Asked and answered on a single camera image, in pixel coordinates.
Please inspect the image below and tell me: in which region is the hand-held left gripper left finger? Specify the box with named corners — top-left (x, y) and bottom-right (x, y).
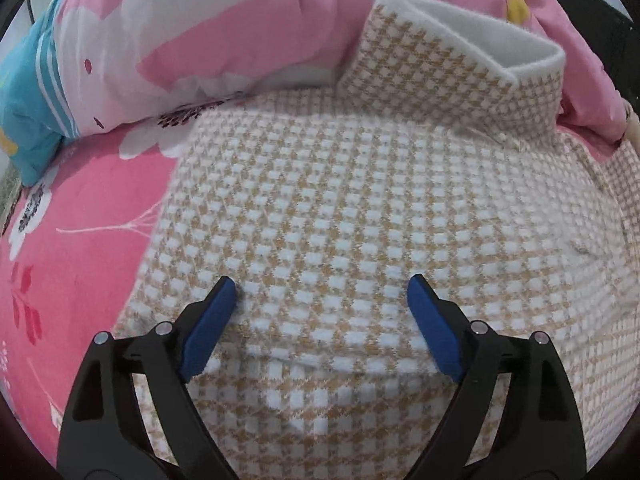
top-left (56, 276), bottom-right (238, 480)

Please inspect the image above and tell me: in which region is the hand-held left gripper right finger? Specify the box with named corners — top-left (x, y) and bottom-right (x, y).
top-left (405, 273), bottom-right (588, 480)

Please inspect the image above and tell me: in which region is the tan white checked coat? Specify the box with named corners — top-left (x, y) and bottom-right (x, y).
top-left (112, 0), bottom-right (640, 480)

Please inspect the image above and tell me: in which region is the pink floral bed blanket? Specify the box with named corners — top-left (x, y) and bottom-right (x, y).
top-left (0, 105), bottom-right (201, 467)

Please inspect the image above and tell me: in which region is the grey woven mat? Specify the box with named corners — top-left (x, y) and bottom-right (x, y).
top-left (0, 165), bottom-right (23, 233)

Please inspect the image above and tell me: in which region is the pink printed quilt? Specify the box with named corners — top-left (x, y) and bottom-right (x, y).
top-left (0, 0), bottom-right (628, 186)

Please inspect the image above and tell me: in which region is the black padded headboard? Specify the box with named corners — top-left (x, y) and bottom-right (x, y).
top-left (527, 0), bottom-right (637, 106)

